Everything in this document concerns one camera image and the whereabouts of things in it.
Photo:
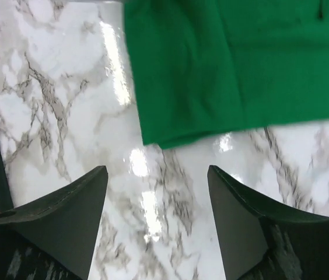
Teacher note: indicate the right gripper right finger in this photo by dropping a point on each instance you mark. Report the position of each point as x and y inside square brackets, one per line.
[261, 238]

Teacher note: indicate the green t-shirt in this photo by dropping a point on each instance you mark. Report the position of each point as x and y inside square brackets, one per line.
[202, 68]

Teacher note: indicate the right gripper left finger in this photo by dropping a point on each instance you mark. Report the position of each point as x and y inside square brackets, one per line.
[53, 237]

